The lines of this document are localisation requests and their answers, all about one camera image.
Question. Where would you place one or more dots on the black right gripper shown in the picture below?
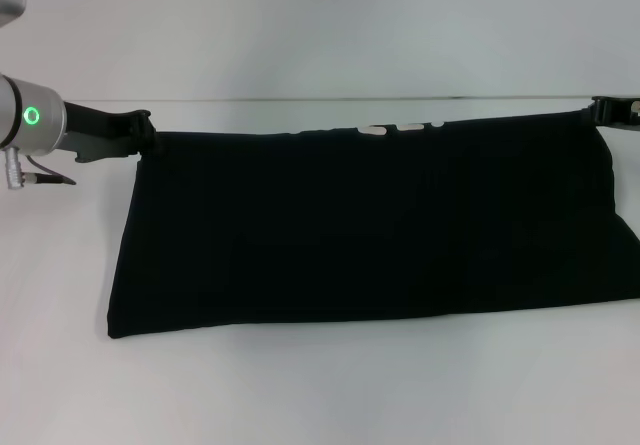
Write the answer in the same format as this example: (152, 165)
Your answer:
(620, 112)

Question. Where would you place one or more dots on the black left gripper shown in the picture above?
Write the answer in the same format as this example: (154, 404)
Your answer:
(100, 132)

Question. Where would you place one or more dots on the black t-shirt with white print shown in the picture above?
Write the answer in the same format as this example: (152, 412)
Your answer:
(350, 225)

